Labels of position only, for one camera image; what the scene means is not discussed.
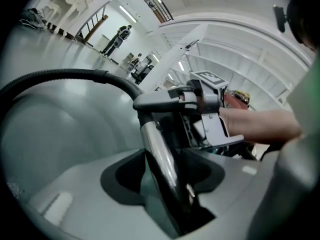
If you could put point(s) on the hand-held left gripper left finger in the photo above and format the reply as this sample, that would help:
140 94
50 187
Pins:
82 199

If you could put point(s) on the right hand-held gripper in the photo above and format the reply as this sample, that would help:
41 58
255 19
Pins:
211 99

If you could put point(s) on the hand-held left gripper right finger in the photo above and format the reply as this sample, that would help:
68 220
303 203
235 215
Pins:
237 194

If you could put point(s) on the metal vacuum wand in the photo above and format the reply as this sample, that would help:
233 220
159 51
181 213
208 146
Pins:
157 144

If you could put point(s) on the person's right forearm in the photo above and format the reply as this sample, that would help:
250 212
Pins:
262 126

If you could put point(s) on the black office chair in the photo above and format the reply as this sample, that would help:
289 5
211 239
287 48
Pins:
142 75

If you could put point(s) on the long ceiling light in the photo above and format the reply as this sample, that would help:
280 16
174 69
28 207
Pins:
128 13
181 66

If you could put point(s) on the black bag with yellow cloth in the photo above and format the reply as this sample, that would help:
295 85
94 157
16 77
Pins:
241 94

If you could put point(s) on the black balcony railing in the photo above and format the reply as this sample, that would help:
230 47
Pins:
162 11

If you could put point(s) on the pile of black equipment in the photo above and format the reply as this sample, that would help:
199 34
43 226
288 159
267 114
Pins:
32 16

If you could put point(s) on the person's head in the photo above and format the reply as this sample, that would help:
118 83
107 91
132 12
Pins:
310 40

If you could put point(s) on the black head camera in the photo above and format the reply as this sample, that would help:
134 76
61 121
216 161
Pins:
280 19

